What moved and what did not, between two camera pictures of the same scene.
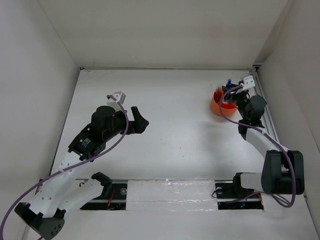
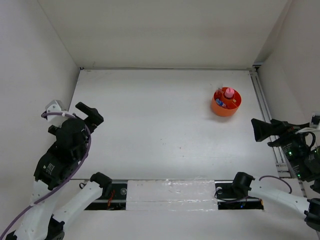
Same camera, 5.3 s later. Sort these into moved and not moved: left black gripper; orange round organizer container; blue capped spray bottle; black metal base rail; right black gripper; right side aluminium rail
Moved: right black gripper; blue capped spray bottle; left black gripper
Not moved: black metal base rail; orange round organizer container; right side aluminium rail
